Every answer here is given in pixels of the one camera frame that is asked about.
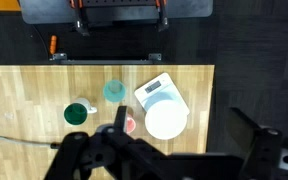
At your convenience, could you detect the white bowl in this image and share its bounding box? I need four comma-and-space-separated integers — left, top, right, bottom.
145, 100, 187, 140

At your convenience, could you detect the wooden desk lamp grey shade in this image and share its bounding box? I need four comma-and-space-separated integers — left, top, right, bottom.
96, 124, 115, 133

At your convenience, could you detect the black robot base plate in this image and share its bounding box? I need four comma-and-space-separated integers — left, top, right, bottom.
18, 0, 214, 24

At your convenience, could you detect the orange floor mat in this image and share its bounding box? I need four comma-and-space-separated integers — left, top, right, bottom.
0, 0, 20, 11

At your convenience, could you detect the grey metal table frame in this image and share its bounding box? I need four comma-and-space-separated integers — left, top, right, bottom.
50, 53, 162, 65

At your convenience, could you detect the black clamp orange handle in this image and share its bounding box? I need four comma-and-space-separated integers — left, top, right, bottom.
70, 0, 89, 36

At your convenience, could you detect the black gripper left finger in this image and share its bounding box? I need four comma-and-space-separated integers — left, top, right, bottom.
102, 106, 168, 180

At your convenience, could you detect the white kitchen scale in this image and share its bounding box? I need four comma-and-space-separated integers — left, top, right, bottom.
134, 72, 190, 115

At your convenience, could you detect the pink cup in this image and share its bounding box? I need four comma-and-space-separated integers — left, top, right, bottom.
126, 115, 136, 133

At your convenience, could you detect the black lamp cable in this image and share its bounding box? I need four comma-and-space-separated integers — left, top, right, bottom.
0, 132, 61, 150

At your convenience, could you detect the translucent blue cup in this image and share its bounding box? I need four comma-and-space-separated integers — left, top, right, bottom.
103, 80, 126, 102

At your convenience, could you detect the white mug green rim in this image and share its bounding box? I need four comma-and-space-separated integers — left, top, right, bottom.
63, 98, 97, 125

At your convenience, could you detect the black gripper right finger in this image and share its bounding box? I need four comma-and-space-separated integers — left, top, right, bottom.
227, 107, 282, 180

